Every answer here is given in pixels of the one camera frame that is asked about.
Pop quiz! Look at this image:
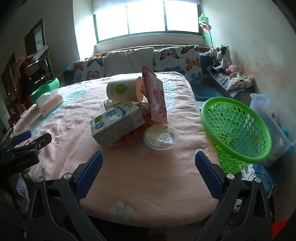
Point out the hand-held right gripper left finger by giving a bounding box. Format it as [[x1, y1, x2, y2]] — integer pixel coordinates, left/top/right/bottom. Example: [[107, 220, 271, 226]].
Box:
[[25, 151, 104, 241]]

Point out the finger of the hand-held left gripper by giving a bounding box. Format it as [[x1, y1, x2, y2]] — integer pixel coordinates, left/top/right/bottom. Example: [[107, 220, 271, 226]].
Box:
[[0, 130, 32, 149], [7, 133, 52, 156]]

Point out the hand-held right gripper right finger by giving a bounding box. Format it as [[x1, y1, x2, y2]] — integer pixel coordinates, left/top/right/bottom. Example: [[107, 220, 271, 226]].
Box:
[[194, 150, 273, 241]]

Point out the green plastic basket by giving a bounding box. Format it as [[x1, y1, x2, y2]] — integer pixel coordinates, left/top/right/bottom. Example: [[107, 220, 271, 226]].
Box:
[[201, 97, 273, 175]]

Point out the orange snack wrapper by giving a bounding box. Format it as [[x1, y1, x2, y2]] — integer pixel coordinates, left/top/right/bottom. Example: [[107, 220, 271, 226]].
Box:
[[120, 130, 148, 145]]

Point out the milk carton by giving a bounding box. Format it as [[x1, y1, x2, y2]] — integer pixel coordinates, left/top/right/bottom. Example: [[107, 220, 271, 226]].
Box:
[[90, 101, 145, 147]]

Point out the clear round lidded container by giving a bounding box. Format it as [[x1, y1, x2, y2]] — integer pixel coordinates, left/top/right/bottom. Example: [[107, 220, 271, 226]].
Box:
[[143, 124, 179, 151]]

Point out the clear plastic bottle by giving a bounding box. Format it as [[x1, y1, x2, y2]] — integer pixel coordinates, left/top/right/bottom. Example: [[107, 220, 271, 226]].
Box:
[[100, 98, 121, 112]]

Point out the beige paper cup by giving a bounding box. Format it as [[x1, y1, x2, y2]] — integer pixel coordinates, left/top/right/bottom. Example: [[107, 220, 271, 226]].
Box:
[[106, 77, 147, 102]]

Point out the pink snack pouch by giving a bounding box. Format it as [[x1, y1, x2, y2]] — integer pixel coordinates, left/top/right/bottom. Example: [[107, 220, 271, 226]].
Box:
[[142, 66, 168, 124]]

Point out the person's left forearm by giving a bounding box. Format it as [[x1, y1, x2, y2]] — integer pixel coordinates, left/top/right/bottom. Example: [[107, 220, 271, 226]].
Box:
[[0, 174, 30, 223]]

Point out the tissue pack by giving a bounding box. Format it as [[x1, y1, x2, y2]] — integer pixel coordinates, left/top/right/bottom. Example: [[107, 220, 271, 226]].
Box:
[[37, 91, 64, 117]]

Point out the pink blanket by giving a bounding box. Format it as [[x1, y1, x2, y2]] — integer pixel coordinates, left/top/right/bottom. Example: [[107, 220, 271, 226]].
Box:
[[11, 71, 222, 223]]

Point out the green bag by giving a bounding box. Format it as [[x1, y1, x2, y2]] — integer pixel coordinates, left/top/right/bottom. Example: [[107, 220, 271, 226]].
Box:
[[30, 77, 60, 104]]

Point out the metal shelf rack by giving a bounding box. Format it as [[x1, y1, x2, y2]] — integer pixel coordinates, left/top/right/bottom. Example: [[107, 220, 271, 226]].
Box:
[[25, 45, 54, 80]]

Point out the butterfly print pillow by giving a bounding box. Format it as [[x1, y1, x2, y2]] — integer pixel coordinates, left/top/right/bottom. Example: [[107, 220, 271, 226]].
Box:
[[73, 57, 107, 82], [153, 45, 204, 85]]

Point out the clear plastic storage box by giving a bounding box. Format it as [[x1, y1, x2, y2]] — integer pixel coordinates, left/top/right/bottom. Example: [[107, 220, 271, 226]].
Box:
[[250, 93, 296, 167]]

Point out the crumpled beige cloth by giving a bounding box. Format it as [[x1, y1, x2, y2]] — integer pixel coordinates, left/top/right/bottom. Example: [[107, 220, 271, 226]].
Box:
[[225, 72, 255, 91]]

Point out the pink plush toy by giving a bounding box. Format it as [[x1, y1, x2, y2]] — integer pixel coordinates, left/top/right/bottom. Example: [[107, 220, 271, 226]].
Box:
[[225, 64, 240, 75]]

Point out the grey pillow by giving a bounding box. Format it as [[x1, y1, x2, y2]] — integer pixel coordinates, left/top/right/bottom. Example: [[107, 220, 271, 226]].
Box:
[[105, 47, 154, 78]]

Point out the cow plush toy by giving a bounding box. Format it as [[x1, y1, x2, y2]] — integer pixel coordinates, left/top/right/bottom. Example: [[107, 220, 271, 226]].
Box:
[[213, 45, 233, 72]]

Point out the grey plush toy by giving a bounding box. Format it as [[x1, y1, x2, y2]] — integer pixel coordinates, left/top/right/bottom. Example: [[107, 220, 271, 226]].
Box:
[[205, 48, 220, 59]]

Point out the colourful pinwheel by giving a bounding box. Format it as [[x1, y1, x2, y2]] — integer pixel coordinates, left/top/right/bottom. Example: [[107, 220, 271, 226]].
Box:
[[198, 14, 213, 47]]

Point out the green framed window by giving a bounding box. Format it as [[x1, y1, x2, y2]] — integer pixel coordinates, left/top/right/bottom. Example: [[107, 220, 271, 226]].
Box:
[[93, 0, 200, 43]]

